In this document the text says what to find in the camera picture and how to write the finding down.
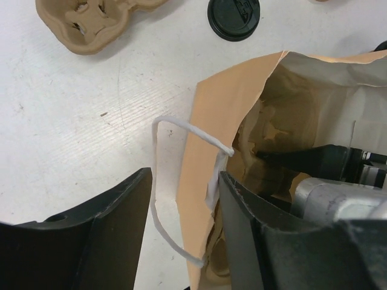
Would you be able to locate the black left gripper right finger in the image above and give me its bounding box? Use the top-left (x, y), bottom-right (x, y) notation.
top-left (219, 172), bottom-right (386, 289)

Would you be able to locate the brown paper bag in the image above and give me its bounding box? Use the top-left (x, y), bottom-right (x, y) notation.
top-left (150, 50), bottom-right (387, 290)

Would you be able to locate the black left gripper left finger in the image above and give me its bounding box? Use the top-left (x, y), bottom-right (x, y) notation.
top-left (1, 168), bottom-right (152, 289)

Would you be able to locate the black plastic cup lid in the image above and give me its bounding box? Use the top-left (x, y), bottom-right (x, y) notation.
top-left (374, 40), bottom-right (387, 52)

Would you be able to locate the black plastic lid stack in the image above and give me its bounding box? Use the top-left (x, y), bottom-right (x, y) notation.
top-left (207, 0), bottom-right (261, 42)

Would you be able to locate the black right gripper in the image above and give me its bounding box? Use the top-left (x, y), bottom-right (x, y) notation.
top-left (256, 144), bottom-right (386, 221)

